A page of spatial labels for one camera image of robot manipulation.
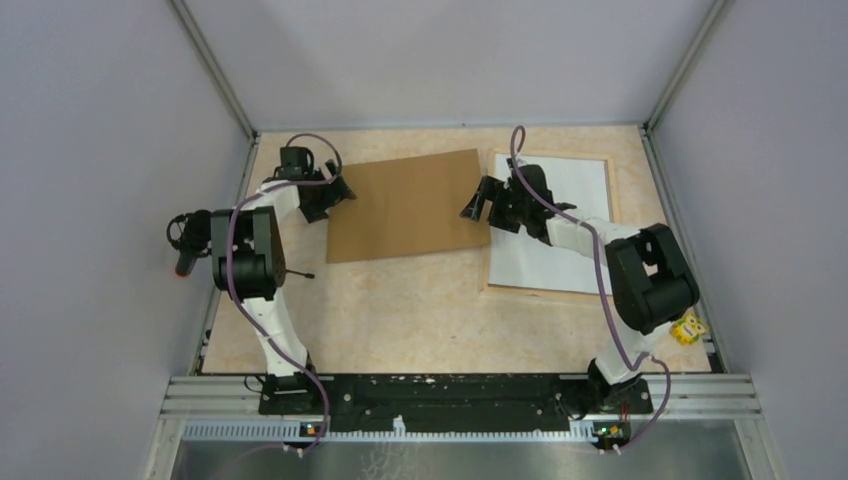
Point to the brown cardboard backing board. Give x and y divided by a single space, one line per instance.
408 206

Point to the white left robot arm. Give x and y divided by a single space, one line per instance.
288 367

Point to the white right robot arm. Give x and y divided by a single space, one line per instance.
643 278

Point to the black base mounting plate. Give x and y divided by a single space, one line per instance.
452 403

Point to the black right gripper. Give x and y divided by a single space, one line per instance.
488 188

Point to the light wooden picture frame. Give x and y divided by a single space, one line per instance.
517 264

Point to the small yellow object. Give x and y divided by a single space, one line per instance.
689 329

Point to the aluminium front rail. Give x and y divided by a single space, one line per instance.
704 425

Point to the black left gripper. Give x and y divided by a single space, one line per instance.
336 192

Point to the black microphone on stand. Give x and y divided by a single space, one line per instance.
189 235

